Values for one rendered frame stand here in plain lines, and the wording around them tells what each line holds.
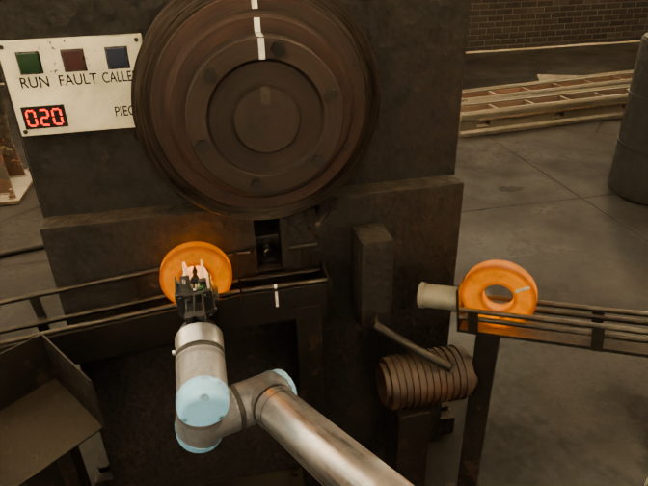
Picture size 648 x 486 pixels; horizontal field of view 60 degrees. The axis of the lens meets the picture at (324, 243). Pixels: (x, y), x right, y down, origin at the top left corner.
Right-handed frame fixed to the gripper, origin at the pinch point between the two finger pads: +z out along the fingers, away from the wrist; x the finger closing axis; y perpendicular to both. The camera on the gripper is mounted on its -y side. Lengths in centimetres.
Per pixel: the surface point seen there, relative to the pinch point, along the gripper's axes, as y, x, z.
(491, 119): -141, -219, 255
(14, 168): -139, 125, 251
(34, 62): 40, 23, 20
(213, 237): 2.4, -4.8, 6.4
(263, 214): 13.6, -15.9, -0.6
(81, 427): -7.4, 23.2, -29.8
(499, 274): 5, -63, -19
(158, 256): -0.6, 7.9, 5.6
